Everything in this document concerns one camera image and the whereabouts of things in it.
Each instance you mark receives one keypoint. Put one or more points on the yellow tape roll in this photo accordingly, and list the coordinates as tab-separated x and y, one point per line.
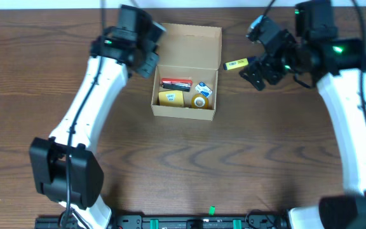
199	101

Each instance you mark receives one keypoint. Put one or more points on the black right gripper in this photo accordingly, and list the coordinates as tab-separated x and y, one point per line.
266	68

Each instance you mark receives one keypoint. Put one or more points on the cardboard box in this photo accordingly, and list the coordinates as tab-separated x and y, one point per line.
189	52

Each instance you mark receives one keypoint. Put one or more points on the small green clip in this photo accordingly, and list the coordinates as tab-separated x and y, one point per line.
211	210

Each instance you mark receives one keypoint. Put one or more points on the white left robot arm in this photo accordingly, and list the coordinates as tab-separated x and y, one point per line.
64	165

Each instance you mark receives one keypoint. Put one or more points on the red black stapler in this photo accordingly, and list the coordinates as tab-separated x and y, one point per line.
176	84

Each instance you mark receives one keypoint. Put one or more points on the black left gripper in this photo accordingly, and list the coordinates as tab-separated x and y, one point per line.
149	63

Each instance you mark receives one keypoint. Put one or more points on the black mounting rail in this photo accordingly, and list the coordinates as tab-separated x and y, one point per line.
255	219

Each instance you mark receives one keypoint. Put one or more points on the yellow highlighter with blue cap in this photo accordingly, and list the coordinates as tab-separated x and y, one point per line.
238	63

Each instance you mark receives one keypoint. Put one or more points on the small white blue eraser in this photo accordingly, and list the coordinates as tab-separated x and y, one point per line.
203	89

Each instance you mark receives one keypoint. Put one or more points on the yellow sticky note pad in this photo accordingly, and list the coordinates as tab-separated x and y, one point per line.
173	98

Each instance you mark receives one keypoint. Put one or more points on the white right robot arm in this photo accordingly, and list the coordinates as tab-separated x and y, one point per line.
338	71

